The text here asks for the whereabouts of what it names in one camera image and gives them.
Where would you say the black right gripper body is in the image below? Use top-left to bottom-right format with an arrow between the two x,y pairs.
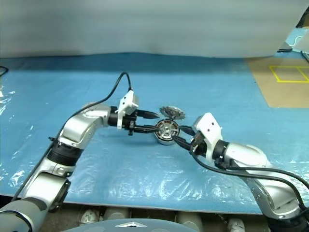
189,131 -> 208,156

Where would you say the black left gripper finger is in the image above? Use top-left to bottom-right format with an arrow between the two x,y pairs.
136,109 -> 161,119
132,125 -> 159,134

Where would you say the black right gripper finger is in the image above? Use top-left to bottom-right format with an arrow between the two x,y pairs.
179,125 -> 196,137
171,136 -> 193,151

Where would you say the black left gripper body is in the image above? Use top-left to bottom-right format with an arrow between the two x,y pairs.
123,113 -> 139,136

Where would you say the silver motor with copper windings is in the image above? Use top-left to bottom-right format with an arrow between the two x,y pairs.
154,119 -> 181,146

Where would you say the toothed metal rotor disc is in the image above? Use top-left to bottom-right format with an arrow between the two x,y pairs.
158,105 -> 187,121

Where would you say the blue plastic table sheet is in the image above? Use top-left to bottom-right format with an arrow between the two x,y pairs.
0,51 -> 309,215

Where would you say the white cylinder under table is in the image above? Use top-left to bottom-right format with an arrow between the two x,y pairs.
103,206 -> 130,220
177,211 -> 204,226

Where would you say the white rounded shape with marks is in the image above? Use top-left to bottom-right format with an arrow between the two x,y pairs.
78,208 -> 100,225
226,217 -> 245,231

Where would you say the white foam backdrop sheet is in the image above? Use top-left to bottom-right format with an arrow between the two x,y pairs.
0,0 -> 305,59

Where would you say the brown cardboard sheet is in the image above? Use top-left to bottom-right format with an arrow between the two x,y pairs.
246,56 -> 309,109

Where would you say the grey robot torso with emblem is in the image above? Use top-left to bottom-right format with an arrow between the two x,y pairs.
62,218 -> 192,232

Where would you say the dark flat device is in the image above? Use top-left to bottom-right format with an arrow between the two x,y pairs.
277,43 -> 295,53

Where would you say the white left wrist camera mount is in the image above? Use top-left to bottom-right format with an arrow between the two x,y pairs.
115,90 -> 140,129

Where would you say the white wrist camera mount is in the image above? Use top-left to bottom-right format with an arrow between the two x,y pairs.
115,90 -> 140,129
192,112 -> 223,160

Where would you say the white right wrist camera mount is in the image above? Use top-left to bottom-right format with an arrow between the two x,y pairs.
192,112 -> 223,160

